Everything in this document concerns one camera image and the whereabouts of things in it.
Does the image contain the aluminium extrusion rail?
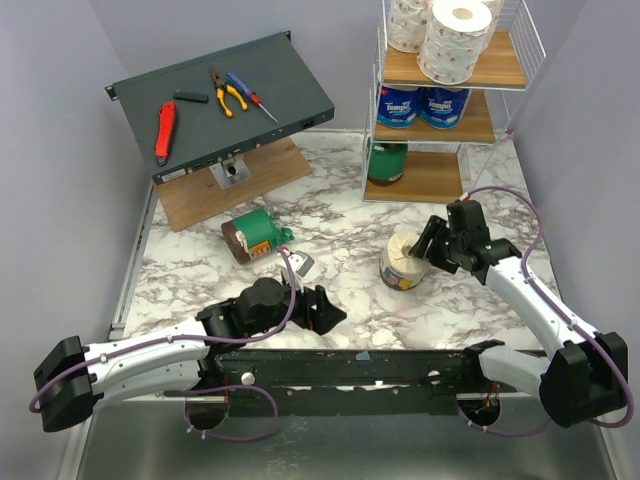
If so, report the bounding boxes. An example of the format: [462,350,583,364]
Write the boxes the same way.
[108,182,157,341]

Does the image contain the red utility knife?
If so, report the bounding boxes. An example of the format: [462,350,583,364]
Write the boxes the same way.
[154,101,177,166]

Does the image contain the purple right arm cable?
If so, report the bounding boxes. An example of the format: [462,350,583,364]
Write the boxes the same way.
[457,185,631,437]

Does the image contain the green brown roll front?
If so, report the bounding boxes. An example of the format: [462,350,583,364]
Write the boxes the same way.
[367,142,408,186]

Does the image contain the yellow handled pliers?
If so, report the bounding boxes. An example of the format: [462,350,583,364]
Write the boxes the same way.
[209,68,249,118]

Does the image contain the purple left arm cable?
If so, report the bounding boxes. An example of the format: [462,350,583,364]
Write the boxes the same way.
[28,247,297,442]

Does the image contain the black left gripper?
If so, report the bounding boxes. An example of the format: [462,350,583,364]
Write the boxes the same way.
[248,276,346,338]

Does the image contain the white wire wooden shelf rack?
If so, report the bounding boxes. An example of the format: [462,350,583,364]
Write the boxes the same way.
[362,1,546,203]

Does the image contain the floral paper roll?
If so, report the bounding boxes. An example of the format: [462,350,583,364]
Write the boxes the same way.
[387,0,432,53]
[481,0,505,39]
[418,1,491,85]

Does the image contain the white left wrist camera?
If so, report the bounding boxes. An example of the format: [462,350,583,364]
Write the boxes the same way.
[283,247,315,292]

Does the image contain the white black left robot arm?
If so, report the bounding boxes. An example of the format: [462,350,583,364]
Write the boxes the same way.
[29,278,347,433]

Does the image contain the black bit holder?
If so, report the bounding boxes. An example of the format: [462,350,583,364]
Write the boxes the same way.
[173,90,209,104]

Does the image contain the floral paper roll on shelf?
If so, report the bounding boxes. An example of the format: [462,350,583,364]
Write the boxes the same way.
[387,0,432,53]

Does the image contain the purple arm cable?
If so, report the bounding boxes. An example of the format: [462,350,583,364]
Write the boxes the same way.
[28,247,297,442]
[457,185,631,437]

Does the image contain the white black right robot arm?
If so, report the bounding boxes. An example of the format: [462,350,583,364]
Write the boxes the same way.
[409,198,635,428]

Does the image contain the dark grey rack server chassis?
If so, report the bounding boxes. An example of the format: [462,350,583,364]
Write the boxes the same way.
[106,32,335,185]

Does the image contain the blue white paper towel roll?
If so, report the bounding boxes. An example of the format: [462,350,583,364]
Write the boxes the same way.
[419,87,471,130]

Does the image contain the cream cartoon roll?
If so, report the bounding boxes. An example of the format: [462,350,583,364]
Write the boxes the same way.
[379,231,429,291]

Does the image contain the blue red screwdriver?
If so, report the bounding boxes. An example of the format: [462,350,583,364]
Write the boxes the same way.
[226,71,278,122]

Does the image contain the wooden board under chassis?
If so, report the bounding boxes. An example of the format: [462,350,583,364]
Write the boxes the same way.
[155,138,312,232]

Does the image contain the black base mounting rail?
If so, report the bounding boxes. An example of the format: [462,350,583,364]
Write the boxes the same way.
[198,349,492,416]

